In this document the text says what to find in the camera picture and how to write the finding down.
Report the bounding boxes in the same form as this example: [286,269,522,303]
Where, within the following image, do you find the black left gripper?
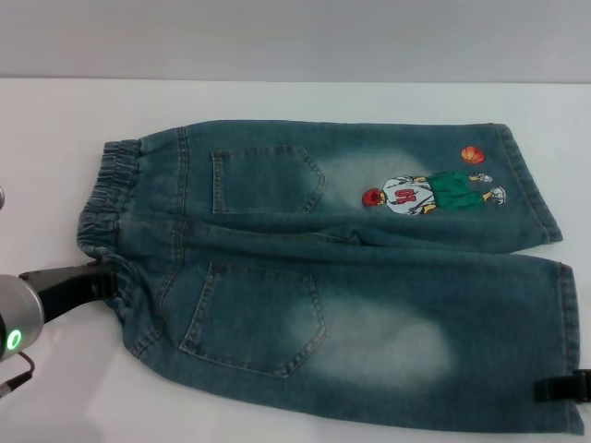
[18,261,119,325]

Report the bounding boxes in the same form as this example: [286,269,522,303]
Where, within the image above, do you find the blue denim shorts with embroidery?
[78,119,582,437]

